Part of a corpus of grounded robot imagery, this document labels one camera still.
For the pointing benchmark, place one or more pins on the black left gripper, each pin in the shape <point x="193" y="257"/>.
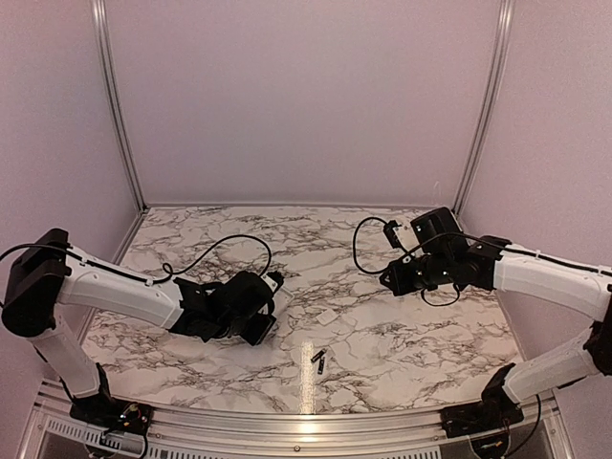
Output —
<point x="257" y="334"/>

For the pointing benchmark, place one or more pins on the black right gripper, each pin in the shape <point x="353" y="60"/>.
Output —
<point x="399" y="285"/>

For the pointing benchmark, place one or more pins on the white battery cover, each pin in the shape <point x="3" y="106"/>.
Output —
<point x="326" y="317"/>

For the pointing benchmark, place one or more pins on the black AAA battery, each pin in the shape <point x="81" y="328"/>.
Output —
<point x="318" y="355"/>
<point x="321" y="364"/>

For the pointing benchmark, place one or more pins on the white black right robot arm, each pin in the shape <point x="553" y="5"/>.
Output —
<point x="445" y="255"/>

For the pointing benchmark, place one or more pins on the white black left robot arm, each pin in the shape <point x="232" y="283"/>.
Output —
<point x="52" y="272"/>

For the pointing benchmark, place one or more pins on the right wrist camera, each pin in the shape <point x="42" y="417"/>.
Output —
<point x="399" y="236"/>

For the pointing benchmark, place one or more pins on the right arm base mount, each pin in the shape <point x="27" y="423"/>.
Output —
<point x="467" y="419"/>

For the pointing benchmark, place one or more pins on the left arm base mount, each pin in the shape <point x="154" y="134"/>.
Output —
<point x="122" y="416"/>

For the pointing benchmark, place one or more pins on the aluminium front rail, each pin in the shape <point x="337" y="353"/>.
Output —
<point x="177" y="432"/>

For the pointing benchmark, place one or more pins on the aluminium frame post right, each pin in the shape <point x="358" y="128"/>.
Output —
<point x="492" y="88"/>

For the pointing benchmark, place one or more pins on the aluminium frame post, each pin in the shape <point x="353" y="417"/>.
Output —
<point x="102" y="32"/>
<point x="492" y="88"/>

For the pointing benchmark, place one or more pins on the aluminium frame post left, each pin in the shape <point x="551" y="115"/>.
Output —
<point x="102" y="32"/>

